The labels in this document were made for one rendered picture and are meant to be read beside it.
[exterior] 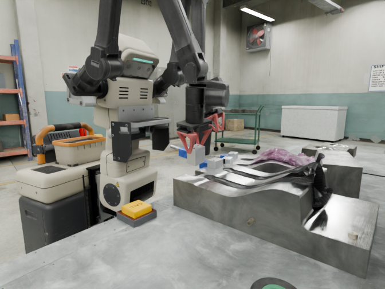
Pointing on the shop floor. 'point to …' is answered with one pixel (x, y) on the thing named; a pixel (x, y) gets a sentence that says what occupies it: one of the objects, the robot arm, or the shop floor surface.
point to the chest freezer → (314, 122)
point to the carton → (234, 125)
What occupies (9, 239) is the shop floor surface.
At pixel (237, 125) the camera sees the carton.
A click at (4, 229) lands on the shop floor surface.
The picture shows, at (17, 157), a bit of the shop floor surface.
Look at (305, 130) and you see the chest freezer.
